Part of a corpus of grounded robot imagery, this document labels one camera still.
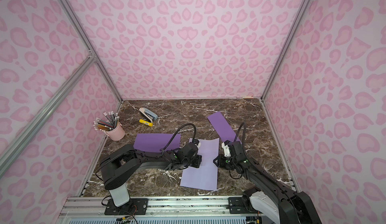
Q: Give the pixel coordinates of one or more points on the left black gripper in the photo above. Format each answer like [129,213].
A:
[195,160]

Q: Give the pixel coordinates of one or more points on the yellow glue stick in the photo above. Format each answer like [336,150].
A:
[146,122]

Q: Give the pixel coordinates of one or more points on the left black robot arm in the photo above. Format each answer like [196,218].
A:
[118,167]

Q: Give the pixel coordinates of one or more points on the pink pencil cup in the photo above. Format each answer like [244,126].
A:
[117,133]

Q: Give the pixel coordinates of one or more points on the bundle of pencils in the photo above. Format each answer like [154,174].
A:
[110,123]

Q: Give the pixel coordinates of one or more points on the dark purple paper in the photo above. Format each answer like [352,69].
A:
[151,142]
[221,126]

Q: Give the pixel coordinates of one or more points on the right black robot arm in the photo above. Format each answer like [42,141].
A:
[274,199]

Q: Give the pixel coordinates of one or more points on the light lilac paper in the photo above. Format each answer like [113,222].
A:
[206,176]

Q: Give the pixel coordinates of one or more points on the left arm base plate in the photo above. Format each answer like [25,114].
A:
[135,206]

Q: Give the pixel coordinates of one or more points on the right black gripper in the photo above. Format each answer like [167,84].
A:
[220,160]

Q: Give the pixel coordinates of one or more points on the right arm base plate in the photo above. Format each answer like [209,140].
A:
[240,205]

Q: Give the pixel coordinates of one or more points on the grey beige stapler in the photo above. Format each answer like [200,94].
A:
[148,114]

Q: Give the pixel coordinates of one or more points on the aluminium front rail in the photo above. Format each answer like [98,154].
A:
[160,210]

